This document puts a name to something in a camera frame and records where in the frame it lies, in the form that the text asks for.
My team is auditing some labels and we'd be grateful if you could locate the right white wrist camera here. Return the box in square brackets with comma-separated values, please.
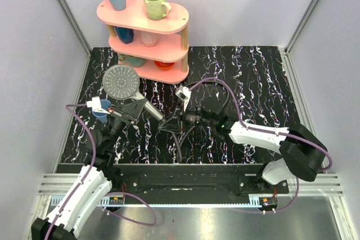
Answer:
[175, 85, 191, 111]

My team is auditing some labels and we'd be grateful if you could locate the light green mug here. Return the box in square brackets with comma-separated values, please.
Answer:
[143, 0, 172, 21]

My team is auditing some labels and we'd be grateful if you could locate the purple cable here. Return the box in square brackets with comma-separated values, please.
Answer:
[188, 78, 334, 214]
[44, 103, 158, 240]

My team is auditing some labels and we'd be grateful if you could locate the dark grey shower head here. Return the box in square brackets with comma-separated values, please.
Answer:
[102, 64, 164, 122]

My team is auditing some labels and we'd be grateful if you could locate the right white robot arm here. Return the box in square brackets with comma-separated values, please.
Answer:
[159, 98, 332, 193]

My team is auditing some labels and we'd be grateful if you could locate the pale pink faceted cup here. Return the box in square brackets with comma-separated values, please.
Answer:
[141, 31, 157, 47]

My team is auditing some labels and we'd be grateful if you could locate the black flexible shower hose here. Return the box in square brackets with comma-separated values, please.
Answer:
[168, 81, 230, 164]

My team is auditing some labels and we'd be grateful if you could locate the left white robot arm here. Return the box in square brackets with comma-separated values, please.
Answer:
[31, 99, 146, 239]

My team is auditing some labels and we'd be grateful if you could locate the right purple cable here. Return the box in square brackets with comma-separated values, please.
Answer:
[188, 78, 334, 214]

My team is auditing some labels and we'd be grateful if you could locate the teal speckled ceramic mug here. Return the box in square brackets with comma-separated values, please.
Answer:
[118, 53, 146, 67]

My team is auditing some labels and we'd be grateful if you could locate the small blue cup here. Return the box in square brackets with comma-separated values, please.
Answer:
[92, 99, 111, 124]

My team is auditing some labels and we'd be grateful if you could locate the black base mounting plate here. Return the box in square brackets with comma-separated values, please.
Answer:
[114, 164, 289, 195]

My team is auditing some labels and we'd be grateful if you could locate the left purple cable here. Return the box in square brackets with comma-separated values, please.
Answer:
[44, 103, 158, 240]

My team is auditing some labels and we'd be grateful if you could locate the pink three-tier shelf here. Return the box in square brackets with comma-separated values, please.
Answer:
[97, 0, 189, 84]

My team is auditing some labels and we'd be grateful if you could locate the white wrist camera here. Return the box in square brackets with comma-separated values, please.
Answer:
[175, 85, 191, 111]
[85, 97, 111, 114]

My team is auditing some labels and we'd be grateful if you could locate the dark blue faceted cup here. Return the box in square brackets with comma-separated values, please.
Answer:
[114, 26, 134, 44]

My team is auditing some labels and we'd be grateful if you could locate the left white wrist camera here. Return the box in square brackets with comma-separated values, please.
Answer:
[85, 97, 111, 114]

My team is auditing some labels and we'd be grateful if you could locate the orange bowl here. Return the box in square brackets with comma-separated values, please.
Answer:
[154, 61, 175, 70]

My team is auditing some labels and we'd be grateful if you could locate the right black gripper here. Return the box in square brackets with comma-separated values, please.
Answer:
[159, 100, 215, 133]

